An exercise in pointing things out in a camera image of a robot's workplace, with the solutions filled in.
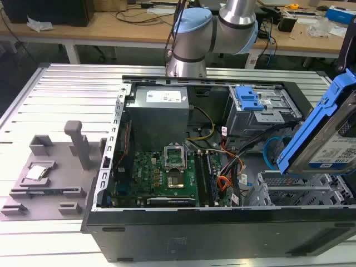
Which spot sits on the hard disk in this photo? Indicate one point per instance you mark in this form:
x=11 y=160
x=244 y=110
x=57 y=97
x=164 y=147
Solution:
x=311 y=133

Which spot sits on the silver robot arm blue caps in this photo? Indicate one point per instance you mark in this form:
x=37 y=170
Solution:
x=194 y=39

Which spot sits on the metal disk bay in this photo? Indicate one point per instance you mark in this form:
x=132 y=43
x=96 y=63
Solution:
x=294 y=192

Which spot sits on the blue cardboard box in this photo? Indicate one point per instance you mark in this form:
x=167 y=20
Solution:
x=340 y=15

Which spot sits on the clear plastic bag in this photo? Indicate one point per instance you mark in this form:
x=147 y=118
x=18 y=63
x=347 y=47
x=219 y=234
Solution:
x=320 y=27
x=39 y=24

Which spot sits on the small black box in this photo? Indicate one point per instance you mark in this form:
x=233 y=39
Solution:
x=287 y=23

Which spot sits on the blue plastic cage latch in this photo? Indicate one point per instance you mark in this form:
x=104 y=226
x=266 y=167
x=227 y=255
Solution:
x=248 y=100

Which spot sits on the metal drive cage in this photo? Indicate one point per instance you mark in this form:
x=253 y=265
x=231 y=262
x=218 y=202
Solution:
x=250 y=125

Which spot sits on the grey power supply unit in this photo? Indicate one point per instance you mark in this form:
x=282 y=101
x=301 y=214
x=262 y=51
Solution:
x=158 y=111

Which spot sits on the CPU socket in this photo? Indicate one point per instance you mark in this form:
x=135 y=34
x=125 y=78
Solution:
x=176 y=182

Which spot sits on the black graphics card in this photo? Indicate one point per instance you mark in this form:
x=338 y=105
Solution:
x=169 y=201

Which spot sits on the green motherboard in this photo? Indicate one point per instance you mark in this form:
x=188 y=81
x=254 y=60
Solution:
x=147 y=172

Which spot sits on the wooden desk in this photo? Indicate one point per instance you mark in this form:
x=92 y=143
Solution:
x=111 y=30

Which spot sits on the black open PC case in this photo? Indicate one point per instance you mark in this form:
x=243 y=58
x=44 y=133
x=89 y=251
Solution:
x=194 y=236

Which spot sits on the large black box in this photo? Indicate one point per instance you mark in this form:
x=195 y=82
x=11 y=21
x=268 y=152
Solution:
x=47 y=12

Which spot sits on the grey parts rack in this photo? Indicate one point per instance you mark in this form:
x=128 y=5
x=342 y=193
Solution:
x=64 y=172

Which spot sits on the silver CPU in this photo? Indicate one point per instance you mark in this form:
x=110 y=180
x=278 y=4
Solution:
x=36 y=172

